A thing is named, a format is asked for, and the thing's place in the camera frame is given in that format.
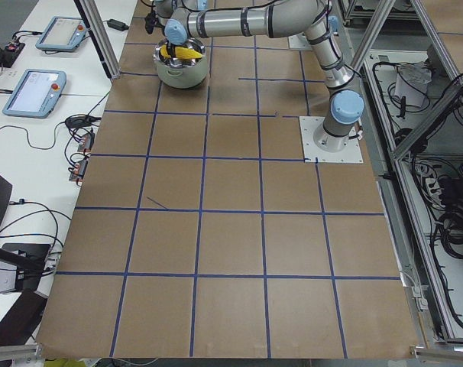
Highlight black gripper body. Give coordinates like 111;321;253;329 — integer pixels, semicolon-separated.
144;11;167;34

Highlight yellow toy corn cob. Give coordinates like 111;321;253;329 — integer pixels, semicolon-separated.
160;44;203;60

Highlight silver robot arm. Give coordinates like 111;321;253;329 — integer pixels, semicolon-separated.
141;0;208;34
154;1;364;153

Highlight pale green cooking pot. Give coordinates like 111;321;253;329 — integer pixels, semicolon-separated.
154;38;209;89

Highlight black power adapter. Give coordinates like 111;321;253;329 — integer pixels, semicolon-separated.
107;19;129;31

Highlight upper teach pendant tablet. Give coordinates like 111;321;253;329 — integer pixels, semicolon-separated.
35;16;86;52

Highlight teach pendant tablet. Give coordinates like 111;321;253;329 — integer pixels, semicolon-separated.
2;69;66;119
35;16;86;52

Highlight lower teach pendant tablet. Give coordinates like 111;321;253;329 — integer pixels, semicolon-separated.
2;69;66;119

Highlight brown paper table mat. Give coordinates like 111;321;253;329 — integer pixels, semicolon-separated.
37;14;419;359

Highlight black monitor stand base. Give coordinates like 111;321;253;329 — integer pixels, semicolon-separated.
0;243;50;294

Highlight aluminium frame post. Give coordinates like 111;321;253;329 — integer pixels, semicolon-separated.
73;0;121;80

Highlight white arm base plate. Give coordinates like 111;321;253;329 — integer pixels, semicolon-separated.
299;116;364;164
288;34;312;51

